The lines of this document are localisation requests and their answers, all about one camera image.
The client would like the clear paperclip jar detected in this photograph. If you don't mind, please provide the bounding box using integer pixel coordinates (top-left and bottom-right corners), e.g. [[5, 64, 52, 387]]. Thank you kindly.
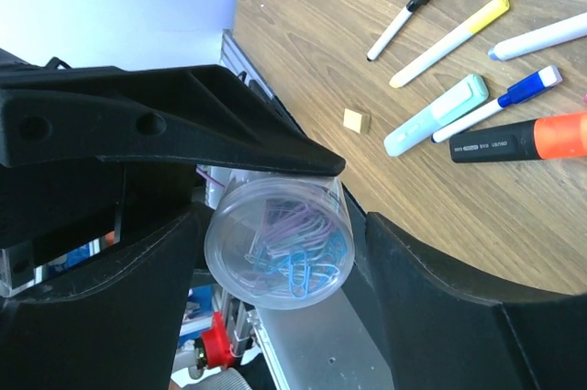
[[204, 170, 355, 310]]

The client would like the yellow cap marker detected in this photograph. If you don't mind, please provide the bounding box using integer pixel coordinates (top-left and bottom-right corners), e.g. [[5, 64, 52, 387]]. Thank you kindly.
[[389, 0, 510, 88]]

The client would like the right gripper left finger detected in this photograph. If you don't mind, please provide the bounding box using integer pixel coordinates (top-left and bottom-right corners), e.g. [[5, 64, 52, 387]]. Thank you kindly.
[[1, 52, 346, 176]]

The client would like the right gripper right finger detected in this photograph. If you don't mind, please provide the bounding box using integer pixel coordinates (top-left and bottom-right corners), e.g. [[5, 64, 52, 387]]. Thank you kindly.
[[348, 199, 586, 389]]

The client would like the mint green highlighter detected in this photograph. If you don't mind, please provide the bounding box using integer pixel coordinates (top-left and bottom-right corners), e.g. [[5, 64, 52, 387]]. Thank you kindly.
[[383, 73, 489, 157]]

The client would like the purple cap white marker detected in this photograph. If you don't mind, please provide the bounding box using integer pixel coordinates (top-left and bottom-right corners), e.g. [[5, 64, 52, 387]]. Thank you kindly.
[[488, 13, 586, 61]]

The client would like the orange black highlighter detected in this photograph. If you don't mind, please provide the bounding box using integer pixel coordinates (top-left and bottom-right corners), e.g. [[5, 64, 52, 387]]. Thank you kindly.
[[449, 112, 586, 163]]

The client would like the blue cap whiteboard marker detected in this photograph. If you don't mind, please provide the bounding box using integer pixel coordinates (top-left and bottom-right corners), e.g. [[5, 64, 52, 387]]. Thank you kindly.
[[432, 65, 562, 143]]

